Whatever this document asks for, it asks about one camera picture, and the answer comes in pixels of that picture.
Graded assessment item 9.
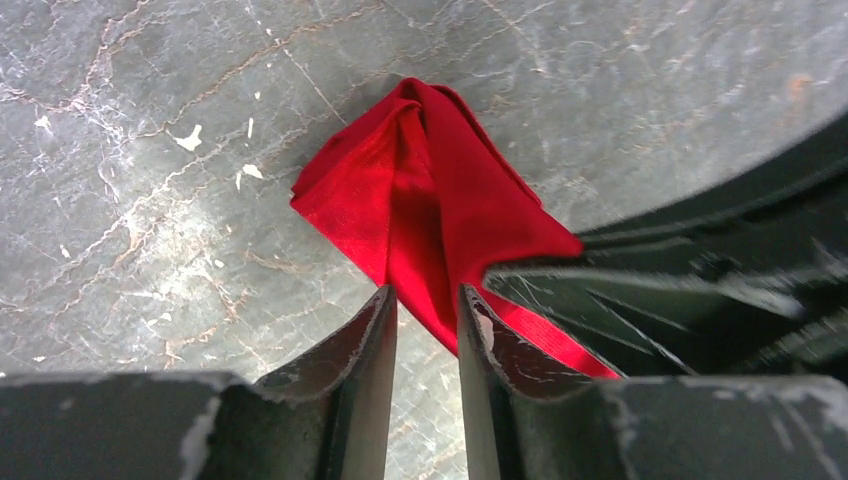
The red cloth napkin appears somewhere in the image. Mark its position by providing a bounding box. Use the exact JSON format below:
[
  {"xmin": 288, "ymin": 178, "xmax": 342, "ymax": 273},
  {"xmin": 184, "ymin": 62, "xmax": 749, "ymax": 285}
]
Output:
[{"xmin": 291, "ymin": 78, "xmax": 583, "ymax": 352}]

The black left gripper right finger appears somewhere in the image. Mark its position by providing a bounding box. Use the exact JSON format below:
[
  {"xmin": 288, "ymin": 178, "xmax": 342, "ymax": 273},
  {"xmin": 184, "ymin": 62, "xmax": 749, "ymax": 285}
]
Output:
[{"xmin": 458, "ymin": 285, "xmax": 847, "ymax": 479}]

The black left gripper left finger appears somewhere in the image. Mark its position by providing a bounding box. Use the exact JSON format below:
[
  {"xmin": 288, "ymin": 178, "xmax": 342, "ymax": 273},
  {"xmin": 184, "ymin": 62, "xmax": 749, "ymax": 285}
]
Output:
[{"xmin": 1, "ymin": 286, "xmax": 397, "ymax": 479}]

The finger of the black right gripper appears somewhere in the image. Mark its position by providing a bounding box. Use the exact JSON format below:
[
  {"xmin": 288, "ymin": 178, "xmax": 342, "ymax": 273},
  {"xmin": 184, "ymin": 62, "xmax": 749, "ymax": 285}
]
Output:
[
  {"xmin": 484, "ymin": 267, "xmax": 805, "ymax": 376},
  {"xmin": 576, "ymin": 114, "xmax": 847, "ymax": 279}
]

